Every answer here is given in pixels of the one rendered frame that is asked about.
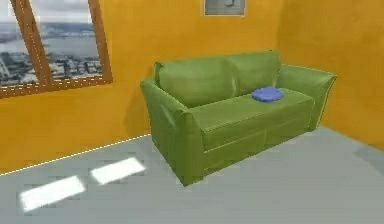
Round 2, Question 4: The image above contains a grey framed picture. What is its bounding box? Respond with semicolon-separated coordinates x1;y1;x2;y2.
203;0;247;17

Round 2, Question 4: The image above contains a blue round cushion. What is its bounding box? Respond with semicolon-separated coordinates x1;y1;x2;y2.
250;87;285;104

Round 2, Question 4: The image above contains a brown framed window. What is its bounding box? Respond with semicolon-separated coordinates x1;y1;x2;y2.
0;0;114;100

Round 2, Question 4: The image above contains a green sofa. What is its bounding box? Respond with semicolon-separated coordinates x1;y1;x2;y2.
139;49;338;188

